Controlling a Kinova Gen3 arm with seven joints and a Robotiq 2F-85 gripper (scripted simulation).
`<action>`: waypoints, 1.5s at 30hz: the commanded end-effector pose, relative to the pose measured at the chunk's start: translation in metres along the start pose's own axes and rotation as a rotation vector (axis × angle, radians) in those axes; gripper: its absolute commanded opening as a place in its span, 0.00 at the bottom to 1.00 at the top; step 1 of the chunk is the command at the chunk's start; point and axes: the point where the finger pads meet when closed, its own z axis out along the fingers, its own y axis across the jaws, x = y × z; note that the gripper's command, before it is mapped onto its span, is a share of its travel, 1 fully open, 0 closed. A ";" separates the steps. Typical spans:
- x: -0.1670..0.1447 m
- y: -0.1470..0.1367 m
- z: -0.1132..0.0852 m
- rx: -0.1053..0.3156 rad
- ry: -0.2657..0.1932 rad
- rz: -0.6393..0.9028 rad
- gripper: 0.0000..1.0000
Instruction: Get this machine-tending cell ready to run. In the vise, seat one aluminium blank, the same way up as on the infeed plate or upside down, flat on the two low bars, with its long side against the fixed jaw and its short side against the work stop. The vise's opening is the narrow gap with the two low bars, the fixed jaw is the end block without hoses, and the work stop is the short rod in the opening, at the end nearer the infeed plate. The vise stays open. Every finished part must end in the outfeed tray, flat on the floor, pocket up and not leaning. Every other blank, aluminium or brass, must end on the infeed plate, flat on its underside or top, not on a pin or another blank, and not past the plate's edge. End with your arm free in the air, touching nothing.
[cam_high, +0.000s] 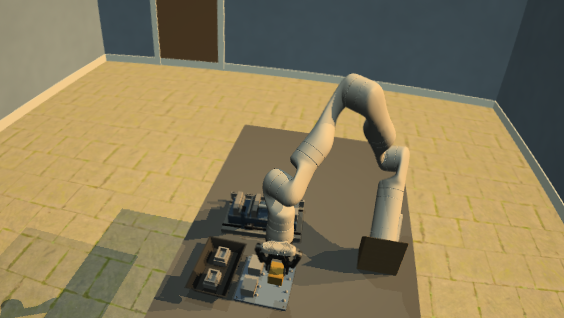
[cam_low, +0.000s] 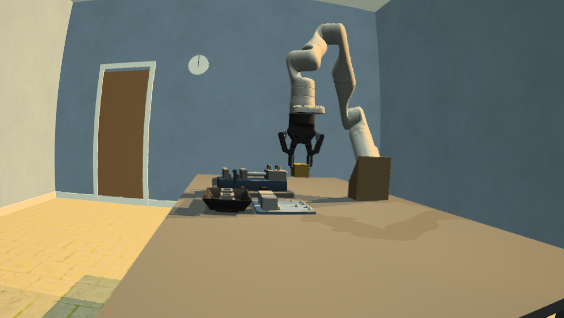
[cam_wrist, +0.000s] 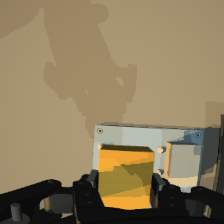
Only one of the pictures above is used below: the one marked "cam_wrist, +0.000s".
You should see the yellow-orange block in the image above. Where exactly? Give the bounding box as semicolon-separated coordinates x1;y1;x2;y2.
98;144;155;209

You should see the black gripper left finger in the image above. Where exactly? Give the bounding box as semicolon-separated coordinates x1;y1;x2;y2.
0;169;113;224

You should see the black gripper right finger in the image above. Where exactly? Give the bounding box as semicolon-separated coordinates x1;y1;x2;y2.
149;173;224;220

